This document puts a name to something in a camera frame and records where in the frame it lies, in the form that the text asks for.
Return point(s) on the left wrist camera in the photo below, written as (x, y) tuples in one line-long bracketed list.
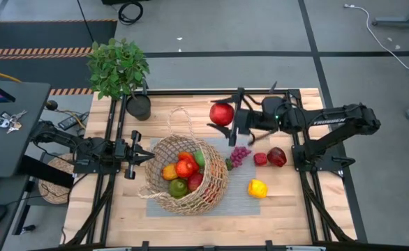
[(120, 149)]

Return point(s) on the black floor mat hazard stripes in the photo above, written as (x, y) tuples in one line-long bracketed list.
[(51, 35)]

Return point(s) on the round woven trivet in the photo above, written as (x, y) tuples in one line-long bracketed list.
[(52, 190)]

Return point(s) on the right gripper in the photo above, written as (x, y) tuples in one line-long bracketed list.
[(251, 120)]

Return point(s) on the yellow bell pepper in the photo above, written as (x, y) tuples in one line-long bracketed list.
[(257, 189)]

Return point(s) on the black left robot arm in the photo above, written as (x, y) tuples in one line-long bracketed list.
[(63, 137)]

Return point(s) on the small red strawberry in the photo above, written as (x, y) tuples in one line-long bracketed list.
[(260, 159)]

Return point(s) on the dark red vegetable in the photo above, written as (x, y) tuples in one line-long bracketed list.
[(277, 157)]

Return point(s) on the red apple with yellow patch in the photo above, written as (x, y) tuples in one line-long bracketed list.
[(195, 182)]

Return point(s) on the large red apple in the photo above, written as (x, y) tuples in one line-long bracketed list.
[(221, 115)]

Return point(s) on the grey woven placemat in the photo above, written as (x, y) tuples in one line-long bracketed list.
[(239, 205)]

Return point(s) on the dark grey desk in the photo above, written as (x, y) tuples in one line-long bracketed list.
[(16, 146)]

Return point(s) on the purple grape bunch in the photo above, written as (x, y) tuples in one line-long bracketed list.
[(239, 155)]

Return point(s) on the black desk leg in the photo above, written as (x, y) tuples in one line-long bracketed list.
[(44, 171)]

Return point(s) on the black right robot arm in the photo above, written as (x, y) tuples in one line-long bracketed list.
[(333, 120)]

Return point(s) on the red-orange round fruit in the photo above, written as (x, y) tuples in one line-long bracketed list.
[(184, 169)]

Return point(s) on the black plant pot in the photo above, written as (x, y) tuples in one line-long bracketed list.
[(139, 108)]

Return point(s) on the black table frame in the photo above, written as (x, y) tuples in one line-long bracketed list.
[(190, 92)]

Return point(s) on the orange-yellow fruit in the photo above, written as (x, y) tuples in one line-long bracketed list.
[(169, 172)]

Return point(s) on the grey furniture base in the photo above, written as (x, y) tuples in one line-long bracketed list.
[(400, 22)]

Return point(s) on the black round knob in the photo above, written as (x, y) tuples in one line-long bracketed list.
[(52, 105)]

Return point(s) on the key bunch with fob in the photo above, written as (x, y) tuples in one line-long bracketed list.
[(0, 122)]

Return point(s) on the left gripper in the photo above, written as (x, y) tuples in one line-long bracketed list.
[(132, 157)]

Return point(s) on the green apple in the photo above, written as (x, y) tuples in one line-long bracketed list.
[(178, 188)]

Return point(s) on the black power adapter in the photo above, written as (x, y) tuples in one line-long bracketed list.
[(68, 122)]

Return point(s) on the woven wicker basket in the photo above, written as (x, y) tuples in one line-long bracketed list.
[(220, 181)]

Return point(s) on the green potted plant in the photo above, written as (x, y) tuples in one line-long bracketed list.
[(117, 69)]

